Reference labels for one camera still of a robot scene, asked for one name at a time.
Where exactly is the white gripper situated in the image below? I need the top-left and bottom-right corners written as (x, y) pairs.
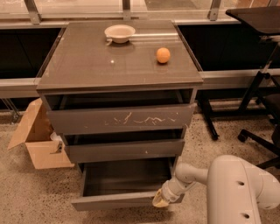
top-left (152, 177), bottom-right (195, 208)

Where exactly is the grey bottom drawer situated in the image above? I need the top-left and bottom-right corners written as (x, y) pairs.
top-left (72, 157), bottom-right (177, 211)

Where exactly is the grey drawer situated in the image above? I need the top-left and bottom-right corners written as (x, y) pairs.
top-left (45, 88), bottom-right (194, 135)
top-left (65, 127), bottom-right (186, 163)
top-left (72, 157), bottom-right (177, 211)

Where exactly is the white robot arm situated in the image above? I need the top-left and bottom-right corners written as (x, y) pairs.
top-left (152, 155), bottom-right (280, 224)

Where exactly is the grey middle drawer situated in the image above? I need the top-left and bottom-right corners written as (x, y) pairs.
top-left (65, 127), bottom-right (186, 163)

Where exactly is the grey top drawer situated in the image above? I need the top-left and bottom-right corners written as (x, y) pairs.
top-left (45, 88), bottom-right (194, 135)

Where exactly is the grey drawer cabinet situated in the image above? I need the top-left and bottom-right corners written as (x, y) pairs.
top-left (35, 19), bottom-right (204, 176)

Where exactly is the open cardboard box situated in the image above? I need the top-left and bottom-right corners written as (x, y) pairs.
top-left (8, 99), bottom-right (74, 169)

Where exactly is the orange ball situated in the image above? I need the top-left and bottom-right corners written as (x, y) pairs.
top-left (156, 47), bottom-right (171, 64)

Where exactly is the white bowl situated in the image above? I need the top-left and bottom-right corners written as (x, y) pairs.
top-left (104, 24), bottom-right (136, 44)

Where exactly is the black side table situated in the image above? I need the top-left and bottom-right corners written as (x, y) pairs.
top-left (197, 6), bottom-right (280, 140)

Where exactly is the metal window railing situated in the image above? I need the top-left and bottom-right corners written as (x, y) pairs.
top-left (0, 0), bottom-right (280, 29)

